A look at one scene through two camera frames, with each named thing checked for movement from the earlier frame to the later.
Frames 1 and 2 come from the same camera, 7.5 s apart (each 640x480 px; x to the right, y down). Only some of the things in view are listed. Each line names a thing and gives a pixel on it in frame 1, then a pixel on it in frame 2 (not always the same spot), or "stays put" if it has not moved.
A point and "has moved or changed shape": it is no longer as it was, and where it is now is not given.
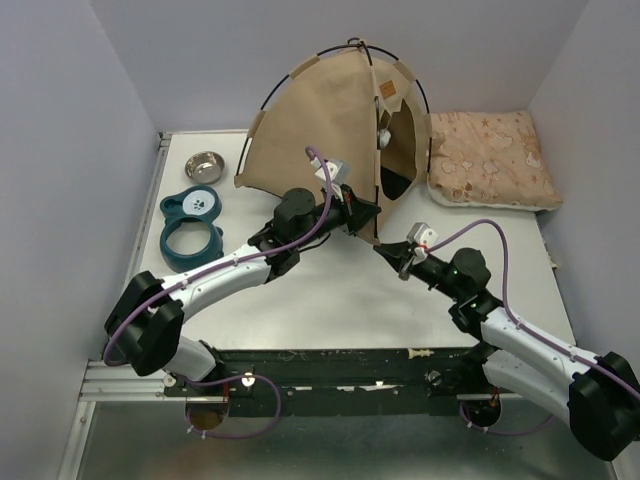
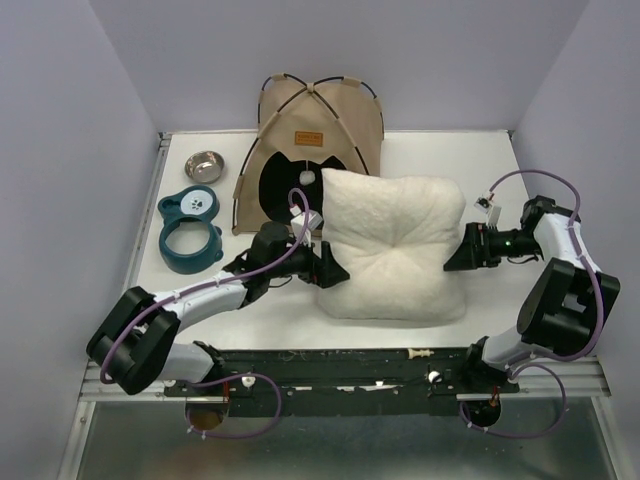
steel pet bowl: (205, 167) stays put
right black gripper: (400, 256) -> (470, 256)
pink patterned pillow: (488, 159) -> (392, 237)
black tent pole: (359, 41) -> (275, 113)
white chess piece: (422, 353) stays put
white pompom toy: (384, 137) -> (307, 177)
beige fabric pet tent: (352, 105) has moved or changed shape
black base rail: (304, 381) stays put
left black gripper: (357, 212) -> (325, 271)
